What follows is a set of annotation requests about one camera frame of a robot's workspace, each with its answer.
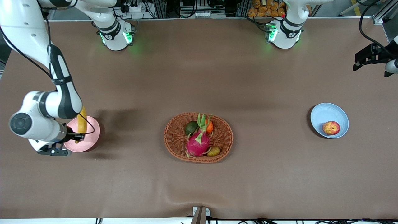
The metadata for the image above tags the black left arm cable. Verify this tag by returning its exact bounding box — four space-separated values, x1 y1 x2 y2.
359 0 398 50

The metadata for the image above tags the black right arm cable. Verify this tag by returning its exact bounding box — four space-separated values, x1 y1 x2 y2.
0 0 95 136

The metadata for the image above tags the dark green avocado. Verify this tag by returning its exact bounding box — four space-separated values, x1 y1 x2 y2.
185 121 199 135

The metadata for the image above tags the light blue plastic plate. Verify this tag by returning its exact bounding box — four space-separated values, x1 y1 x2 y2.
310 103 349 139

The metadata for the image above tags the white terminal strip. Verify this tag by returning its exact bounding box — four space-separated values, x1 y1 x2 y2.
194 12 226 18

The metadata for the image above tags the white power strip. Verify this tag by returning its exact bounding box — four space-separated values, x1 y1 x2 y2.
120 4 143 13

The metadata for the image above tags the magenta dragon fruit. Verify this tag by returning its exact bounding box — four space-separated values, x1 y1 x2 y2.
186 114 213 157

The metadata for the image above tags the brown wicker basket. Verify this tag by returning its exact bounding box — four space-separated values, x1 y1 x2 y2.
164 112 234 163

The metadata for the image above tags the bag of orange items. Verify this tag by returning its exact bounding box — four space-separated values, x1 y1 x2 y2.
248 0 286 18

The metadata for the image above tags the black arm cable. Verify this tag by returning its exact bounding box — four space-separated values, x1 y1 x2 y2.
0 0 95 136
359 0 398 50

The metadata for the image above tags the red yellow apple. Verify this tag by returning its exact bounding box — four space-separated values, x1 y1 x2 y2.
322 121 340 136

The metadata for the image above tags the grey metal camera bracket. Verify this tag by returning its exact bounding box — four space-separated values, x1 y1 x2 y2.
193 206 210 224

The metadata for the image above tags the pink plastic plate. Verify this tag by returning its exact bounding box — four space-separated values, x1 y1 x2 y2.
64 116 101 153

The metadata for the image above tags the yellow banana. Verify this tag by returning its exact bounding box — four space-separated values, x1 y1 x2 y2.
75 106 87 143

